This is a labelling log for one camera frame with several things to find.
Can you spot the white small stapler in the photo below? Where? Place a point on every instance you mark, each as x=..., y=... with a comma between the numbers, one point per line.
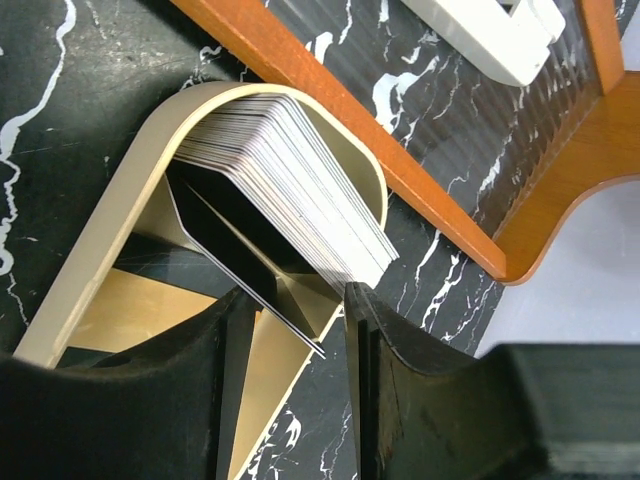
x=508, y=41

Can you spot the stack of silver cards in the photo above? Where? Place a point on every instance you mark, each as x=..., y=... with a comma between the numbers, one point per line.
x=311, y=218

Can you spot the beige oval card tray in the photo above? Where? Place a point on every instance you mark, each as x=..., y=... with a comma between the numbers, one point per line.
x=137, y=200

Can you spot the orange wooden shelf rack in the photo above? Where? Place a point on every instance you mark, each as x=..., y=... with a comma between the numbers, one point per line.
x=497, y=169

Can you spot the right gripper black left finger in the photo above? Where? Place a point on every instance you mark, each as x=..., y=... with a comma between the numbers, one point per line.
x=164, y=409

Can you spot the black VIP card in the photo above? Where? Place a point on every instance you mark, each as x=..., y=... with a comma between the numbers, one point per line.
x=222, y=223

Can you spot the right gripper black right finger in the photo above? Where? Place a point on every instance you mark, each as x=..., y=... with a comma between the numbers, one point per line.
x=424, y=410

